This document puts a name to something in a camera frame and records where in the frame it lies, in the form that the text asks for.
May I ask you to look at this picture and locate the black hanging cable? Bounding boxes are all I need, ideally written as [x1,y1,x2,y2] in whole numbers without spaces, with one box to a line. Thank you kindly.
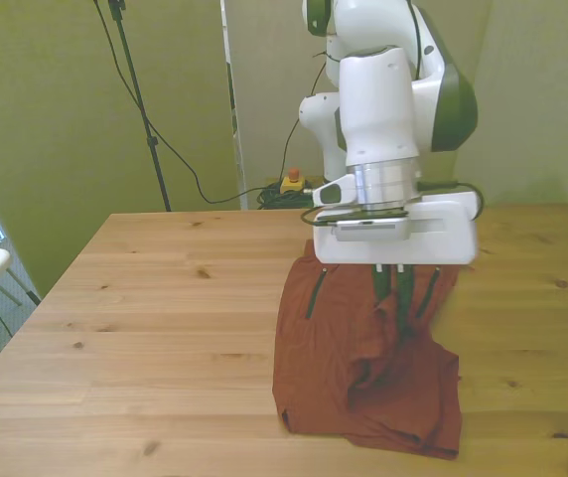
[91,0,245,206]

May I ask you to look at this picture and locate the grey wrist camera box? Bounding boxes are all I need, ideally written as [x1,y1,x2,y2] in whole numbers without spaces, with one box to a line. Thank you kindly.
[332,216,412,244]

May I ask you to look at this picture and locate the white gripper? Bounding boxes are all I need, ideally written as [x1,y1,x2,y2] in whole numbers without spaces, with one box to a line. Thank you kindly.
[312,191,480,344]

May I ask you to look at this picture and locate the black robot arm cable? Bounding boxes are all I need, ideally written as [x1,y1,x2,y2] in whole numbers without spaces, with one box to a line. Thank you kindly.
[404,0,423,81]

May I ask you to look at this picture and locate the black tripod stand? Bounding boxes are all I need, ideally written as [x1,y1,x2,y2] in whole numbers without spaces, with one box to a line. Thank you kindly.
[107,0,173,213]

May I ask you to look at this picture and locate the coiled black cable bundle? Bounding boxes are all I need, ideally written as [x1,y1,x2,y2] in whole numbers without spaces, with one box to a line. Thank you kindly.
[255,179,321,211]

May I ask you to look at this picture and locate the yellow emergency stop button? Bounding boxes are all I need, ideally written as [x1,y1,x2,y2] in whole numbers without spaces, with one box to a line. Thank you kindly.
[279,167,308,196]

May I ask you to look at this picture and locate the rust red shorts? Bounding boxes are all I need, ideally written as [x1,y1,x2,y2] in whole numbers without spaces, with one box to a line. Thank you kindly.
[271,238,465,461]

